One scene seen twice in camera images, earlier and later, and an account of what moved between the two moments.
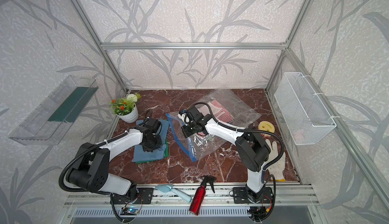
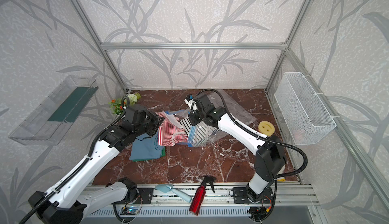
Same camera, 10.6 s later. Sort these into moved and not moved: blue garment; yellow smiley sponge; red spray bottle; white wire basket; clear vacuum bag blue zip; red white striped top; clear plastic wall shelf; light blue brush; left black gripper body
Moved: clear vacuum bag blue zip; red white striped top; left black gripper body
Not moved: yellow smiley sponge; clear plastic wall shelf; blue garment; red spray bottle; light blue brush; white wire basket
